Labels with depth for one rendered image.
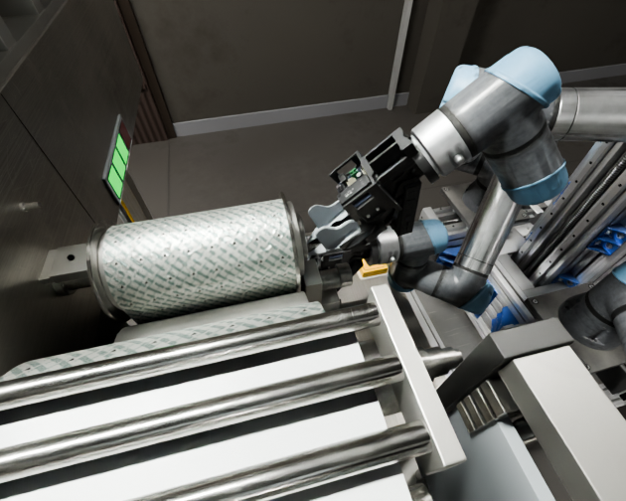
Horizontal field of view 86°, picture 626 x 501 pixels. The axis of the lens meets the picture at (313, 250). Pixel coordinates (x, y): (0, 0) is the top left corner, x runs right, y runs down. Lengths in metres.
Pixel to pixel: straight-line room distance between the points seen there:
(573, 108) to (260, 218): 0.47
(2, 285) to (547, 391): 0.50
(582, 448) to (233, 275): 0.38
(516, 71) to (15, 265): 0.60
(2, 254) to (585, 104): 0.77
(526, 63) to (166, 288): 0.49
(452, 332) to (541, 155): 1.29
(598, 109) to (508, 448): 0.49
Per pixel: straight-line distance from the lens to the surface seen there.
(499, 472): 0.32
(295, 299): 0.47
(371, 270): 0.89
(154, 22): 2.98
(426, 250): 0.71
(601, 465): 0.24
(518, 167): 0.50
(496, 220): 0.77
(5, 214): 0.52
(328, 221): 0.52
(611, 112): 0.65
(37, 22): 0.78
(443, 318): 1.73
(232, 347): 0.20
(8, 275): 0.50
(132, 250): 0.48
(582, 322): 1.10
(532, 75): 0.46
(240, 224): 0.46
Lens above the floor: 1.64
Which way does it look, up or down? 51 degrees down
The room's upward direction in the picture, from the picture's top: straight up
